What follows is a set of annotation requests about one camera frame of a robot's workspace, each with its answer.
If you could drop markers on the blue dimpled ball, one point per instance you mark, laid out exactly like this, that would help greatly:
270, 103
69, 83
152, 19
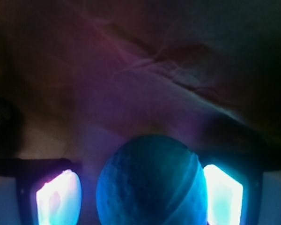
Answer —
152, 180

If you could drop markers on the brown paper bag tray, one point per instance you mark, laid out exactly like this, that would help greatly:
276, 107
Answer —
84, 76

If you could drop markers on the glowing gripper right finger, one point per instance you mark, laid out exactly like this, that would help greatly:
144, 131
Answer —
243, 189

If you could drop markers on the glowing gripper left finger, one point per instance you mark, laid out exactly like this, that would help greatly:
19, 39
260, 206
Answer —
39, 192

